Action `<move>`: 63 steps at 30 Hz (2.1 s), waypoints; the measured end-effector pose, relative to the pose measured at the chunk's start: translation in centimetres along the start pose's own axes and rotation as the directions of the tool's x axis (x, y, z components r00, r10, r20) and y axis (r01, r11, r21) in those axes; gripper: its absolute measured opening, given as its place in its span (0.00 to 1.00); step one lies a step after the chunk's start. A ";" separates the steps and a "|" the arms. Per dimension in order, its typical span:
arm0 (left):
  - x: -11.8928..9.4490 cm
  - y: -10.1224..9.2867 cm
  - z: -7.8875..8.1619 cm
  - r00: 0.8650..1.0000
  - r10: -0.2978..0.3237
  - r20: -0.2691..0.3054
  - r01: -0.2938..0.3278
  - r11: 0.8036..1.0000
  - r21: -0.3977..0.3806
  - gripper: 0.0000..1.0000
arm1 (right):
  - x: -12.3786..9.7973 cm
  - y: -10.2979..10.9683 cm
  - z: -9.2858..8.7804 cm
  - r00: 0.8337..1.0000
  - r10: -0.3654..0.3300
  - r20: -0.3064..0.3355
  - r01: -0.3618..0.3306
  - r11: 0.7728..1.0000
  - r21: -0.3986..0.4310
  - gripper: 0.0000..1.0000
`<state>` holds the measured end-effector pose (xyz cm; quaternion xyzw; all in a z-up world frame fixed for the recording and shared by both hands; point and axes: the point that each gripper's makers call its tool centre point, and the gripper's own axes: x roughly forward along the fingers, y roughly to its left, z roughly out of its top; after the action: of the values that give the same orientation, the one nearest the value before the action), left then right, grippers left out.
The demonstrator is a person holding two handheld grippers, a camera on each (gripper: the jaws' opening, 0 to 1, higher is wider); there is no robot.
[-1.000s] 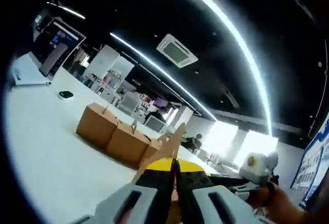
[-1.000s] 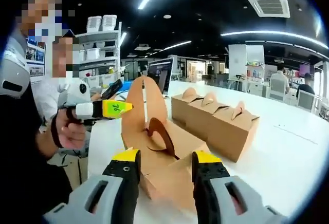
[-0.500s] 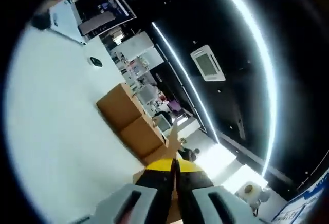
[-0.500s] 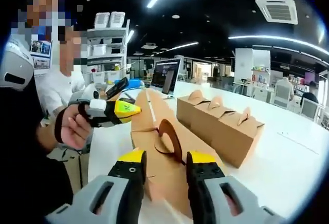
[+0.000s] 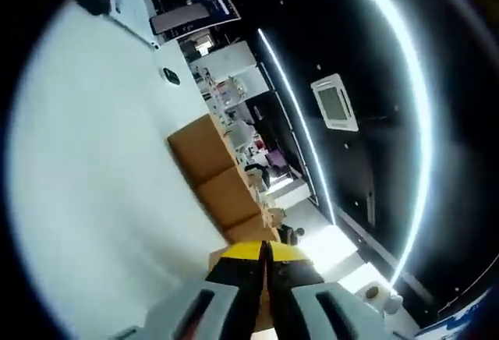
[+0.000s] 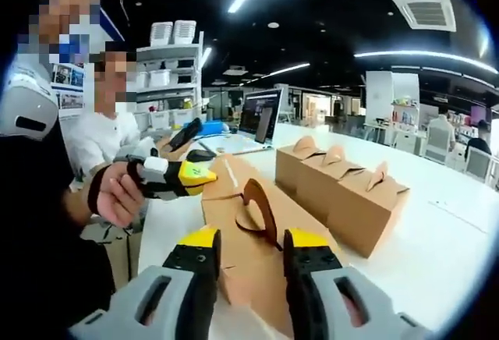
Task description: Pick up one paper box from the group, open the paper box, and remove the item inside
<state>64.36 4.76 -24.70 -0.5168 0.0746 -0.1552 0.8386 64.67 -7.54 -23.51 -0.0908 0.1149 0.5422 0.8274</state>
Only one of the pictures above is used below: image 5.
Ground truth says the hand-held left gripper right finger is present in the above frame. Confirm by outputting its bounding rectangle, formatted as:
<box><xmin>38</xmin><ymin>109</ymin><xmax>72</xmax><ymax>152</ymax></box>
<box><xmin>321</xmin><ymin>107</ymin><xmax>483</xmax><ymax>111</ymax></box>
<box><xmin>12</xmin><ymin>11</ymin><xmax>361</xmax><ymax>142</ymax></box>
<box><xmin>266</xmin><ymin>240</ymin><xmax>395</xmax><ymax>340</ymax></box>

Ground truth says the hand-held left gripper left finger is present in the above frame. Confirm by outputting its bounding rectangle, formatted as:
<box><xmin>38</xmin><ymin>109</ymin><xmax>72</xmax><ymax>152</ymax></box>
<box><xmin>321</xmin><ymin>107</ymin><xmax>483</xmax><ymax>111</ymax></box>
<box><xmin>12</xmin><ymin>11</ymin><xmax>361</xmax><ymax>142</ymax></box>
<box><xmin>104</xmin><ymin>240</ymin><xmax>267</xmax><ymax>340</ymax></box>

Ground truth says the brown paper box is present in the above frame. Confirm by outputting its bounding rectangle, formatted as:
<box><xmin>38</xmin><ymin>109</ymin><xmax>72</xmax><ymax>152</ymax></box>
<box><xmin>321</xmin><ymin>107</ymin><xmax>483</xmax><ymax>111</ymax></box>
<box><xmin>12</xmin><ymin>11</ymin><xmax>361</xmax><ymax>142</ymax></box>
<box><xmin>224</xmin><ymin>211</ymin><xmax>288</xmax><ymax>246</ymax></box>
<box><xmin>194</xmin><ymin>164</ymin><xmax>263</xmax><ymax>230</ymax></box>
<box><xmin>207</xmin><ymin>238</ymin><xmax>280</xmax><ymax>334</ymax></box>
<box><xmin>167</xmin><ymin>115</ymin><xmax>237</xmax><ymax>186</ymax></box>

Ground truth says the purple screen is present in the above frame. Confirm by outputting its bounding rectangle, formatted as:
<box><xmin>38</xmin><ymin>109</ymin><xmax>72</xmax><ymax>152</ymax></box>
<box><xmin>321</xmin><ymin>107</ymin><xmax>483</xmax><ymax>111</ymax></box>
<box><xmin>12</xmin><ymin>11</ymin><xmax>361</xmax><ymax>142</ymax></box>
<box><xmin>267</xmin><ymin>150</ymin><xmax>291</xmax><ymax>171</ymax></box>

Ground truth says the long curved ceiling light strip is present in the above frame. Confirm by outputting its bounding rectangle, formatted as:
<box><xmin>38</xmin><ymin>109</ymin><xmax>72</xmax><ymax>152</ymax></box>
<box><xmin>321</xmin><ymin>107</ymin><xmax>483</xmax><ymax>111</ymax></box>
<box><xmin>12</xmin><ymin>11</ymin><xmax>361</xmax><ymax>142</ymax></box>
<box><xmin>342</xmin><ymin>0</ymin><xmax>437</xmax><ymax>291</ymax></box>

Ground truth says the white ceiling air vent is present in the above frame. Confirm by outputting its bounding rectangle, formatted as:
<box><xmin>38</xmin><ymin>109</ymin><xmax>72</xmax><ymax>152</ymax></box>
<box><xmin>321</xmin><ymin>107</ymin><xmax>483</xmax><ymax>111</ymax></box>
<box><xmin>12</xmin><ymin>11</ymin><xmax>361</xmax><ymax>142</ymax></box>
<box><xmin>310</xmin><ymin>75</ymin><xmax>359</xmax><ymax>133</ymax></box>

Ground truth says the shelf with colourful items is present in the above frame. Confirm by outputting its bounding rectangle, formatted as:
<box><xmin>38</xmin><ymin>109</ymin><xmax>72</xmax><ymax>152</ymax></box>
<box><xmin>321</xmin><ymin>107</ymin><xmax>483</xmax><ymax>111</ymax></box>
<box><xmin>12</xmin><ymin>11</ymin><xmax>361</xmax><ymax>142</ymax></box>
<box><xmin>210</xmin><ymin>76</ymin><xmax>249</xmax><ymax>108</ymax></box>

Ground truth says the small black and white device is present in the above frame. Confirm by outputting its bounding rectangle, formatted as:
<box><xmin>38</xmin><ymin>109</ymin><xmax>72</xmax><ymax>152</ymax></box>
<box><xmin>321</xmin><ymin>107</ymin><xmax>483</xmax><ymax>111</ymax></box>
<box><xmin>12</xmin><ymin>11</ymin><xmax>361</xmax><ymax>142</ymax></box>
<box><xmin>159</xmin><ymin>66</ymin><xmax>182</xmax><ymax>87</ymax></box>

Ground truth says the blue and white wall poster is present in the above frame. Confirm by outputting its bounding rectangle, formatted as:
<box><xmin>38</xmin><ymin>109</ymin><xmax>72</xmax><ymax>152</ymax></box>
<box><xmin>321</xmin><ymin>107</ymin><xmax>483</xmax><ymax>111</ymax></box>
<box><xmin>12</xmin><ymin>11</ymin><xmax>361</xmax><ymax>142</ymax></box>
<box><xmin>423</xmin><ymin>299</ymin><xmax>494</xmax><ymax>340</ymax></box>

